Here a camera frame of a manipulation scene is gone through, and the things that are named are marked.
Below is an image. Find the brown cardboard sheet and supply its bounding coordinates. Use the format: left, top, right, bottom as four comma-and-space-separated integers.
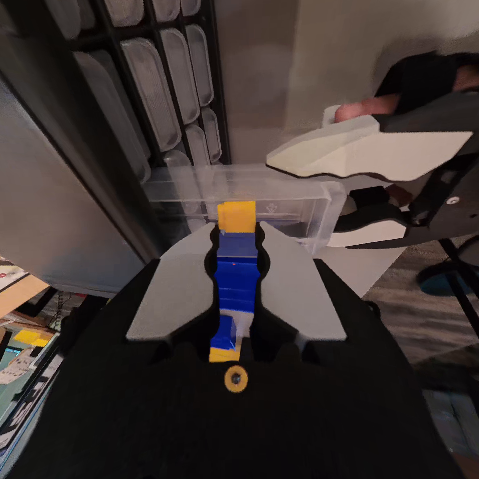
0, 275, 50, 319

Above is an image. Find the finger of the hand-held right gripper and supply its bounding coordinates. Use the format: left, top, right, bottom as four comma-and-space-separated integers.
326, 186, 408, 248
266, 115, 474, 183

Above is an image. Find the clear plastic drawer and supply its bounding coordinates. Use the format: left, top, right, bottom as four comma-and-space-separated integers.
144, 164, 347, 255

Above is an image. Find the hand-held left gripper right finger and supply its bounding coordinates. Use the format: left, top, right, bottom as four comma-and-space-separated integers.
250, 221, 348, 343

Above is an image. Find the blue plastic bin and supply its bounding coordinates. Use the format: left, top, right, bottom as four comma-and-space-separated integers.
210, 232, 261, 352

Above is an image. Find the person's right hand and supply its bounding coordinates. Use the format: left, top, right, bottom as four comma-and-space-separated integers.
334, 94, 402, 123

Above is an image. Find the yellow plastic block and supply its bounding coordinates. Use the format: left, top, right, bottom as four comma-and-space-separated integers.
218, 201, 257, 233

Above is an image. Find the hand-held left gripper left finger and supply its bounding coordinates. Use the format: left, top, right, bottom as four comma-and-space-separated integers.
126, 223, 221, 343

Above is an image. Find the black drawer cabinet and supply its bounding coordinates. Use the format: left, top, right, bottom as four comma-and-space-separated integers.
0, 0, 231, 296

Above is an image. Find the dark blue round base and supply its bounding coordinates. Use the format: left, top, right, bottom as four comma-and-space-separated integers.
419, 267, 473, 297

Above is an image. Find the small yellow object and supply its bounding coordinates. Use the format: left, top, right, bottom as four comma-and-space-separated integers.
14, 329, 53, 347

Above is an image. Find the black table frame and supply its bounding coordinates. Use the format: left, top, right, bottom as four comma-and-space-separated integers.
438, 239, 479, 337

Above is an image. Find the set of clear cabinet drawers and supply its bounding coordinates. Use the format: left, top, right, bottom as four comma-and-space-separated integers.
45, 0, 222, 184

